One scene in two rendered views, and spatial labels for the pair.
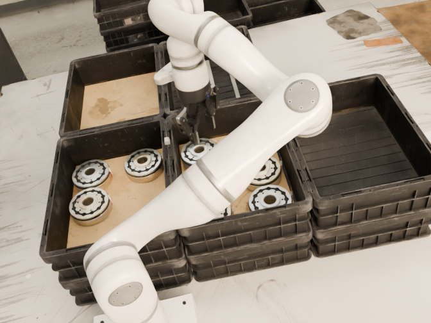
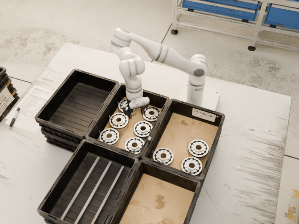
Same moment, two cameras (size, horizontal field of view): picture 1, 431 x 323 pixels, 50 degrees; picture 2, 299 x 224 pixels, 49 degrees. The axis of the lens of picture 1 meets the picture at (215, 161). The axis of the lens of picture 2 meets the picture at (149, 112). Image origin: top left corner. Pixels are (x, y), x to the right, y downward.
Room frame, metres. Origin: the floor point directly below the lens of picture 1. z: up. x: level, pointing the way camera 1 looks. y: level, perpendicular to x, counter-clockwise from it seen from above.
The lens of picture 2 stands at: (1.68, 0.47, 2.24)
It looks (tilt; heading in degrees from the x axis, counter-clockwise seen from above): 52 degrees down; 205
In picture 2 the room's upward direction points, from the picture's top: 2 degrees counter-clockwise
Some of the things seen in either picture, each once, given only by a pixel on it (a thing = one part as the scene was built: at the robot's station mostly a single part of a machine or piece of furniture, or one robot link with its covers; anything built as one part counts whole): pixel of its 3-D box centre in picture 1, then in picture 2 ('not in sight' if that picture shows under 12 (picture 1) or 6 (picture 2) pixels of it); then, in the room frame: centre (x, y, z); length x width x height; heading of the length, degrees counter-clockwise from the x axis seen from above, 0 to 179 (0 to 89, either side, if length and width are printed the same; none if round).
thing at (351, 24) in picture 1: (353, 22); not in sight; (1.66, -0.66, 0.71); 0.22 x 0.19 x 0.01; 2
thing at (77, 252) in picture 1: (110, 181); (184, 136); (0.82, 0.26, 0.92); 0.40 x 0.30 x 0.02; 0
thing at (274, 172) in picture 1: (260, 169); (119, 120); (0.81, -0.11, 0.86); 0.10 x 0.10 x 0.01
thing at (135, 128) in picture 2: not in sight; (143, 129); (0.82, 0.04, 0.86); 0.10 x 0.10 x 0.01
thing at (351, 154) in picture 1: (350, 148); (80, 106); (0.81, -0.34, 0.87); 0.40 x 0.30 x 0.11; 0
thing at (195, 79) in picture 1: (182, 66); (135, 93); (0.85, 0.03, 1.17); 0.11 x 0.09 x 0.06; 45
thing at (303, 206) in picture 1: (231, 157); (129, 118); (0.82, -0.04, 0.92); 0.40 x 0.30 x 0.02; 0
